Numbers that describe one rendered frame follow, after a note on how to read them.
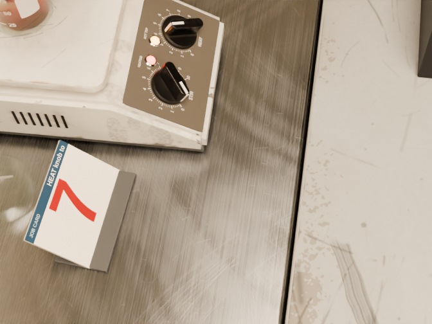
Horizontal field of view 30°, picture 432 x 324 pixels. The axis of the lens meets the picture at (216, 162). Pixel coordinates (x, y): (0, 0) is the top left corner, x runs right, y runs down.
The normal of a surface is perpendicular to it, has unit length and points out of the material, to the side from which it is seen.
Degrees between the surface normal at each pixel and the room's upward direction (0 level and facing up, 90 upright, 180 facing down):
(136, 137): 90
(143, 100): 30
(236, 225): 0
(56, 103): 0
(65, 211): 40
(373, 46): 0
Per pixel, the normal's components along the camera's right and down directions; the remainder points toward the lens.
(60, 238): 0.59, -0.25
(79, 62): -0.04, -0.47
